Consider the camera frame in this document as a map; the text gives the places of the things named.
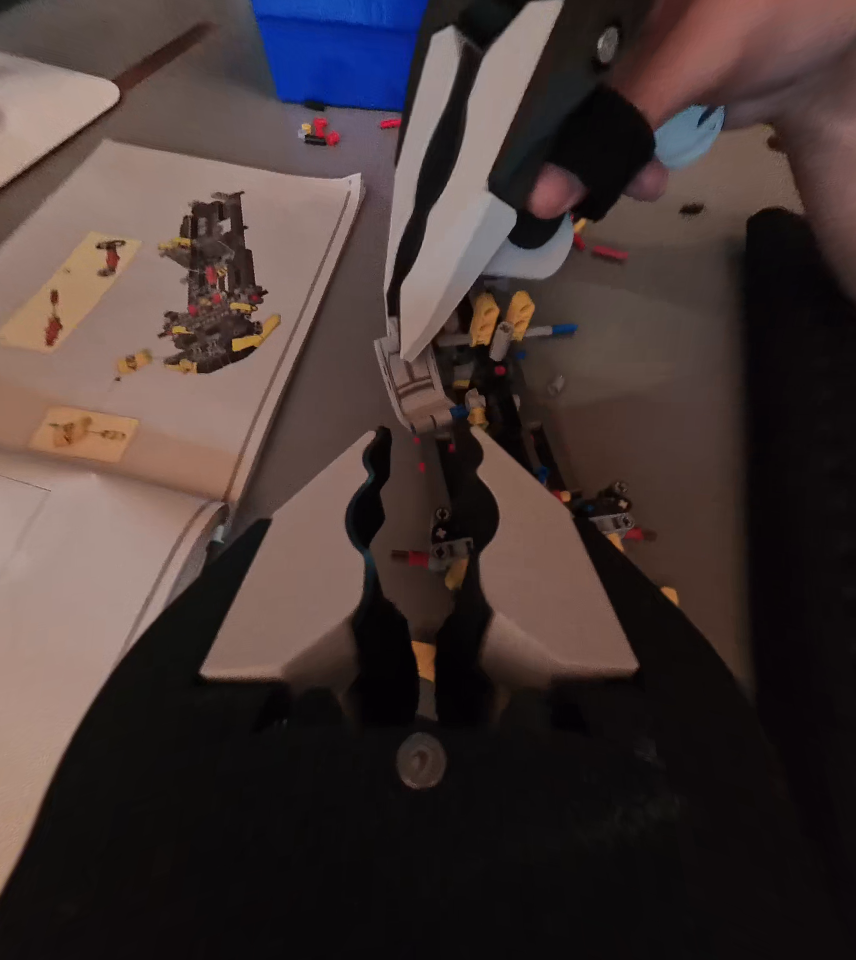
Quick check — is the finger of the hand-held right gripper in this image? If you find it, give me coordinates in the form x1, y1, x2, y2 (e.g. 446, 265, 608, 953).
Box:
396, 0, 566, 365
383, 28, 485, 324

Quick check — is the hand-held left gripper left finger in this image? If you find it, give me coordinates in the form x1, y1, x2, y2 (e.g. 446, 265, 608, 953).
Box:
199, 427, 422, 725

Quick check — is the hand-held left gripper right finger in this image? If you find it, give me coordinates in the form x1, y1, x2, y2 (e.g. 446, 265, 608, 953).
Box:
435, 427, 639, 725

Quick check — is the grey lego seat piece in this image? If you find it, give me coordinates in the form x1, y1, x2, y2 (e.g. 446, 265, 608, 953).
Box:
374, 315, 459, 436

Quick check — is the lego car chassis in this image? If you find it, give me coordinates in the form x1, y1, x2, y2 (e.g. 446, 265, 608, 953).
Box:
390, 288, 680, 684

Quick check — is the pile of small lego pins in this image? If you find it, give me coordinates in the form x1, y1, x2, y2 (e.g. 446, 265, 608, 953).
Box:
296, 112, 632, 264

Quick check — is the person's right hand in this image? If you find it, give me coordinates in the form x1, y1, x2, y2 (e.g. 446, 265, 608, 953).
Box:
527, 0, 856, 220

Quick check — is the blue plastic bin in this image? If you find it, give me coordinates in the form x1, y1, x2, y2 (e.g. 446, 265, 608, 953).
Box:
251, 0, 429, 114

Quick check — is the open instruction booklet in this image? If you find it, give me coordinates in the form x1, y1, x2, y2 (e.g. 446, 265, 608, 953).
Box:
0, 138, 365, 946

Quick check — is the black dotted mat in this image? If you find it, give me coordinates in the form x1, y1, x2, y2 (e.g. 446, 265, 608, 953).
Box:
743, 206, 856, 960

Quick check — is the white board stand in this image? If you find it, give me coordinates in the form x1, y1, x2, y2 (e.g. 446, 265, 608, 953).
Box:
0, 48, 122, 222

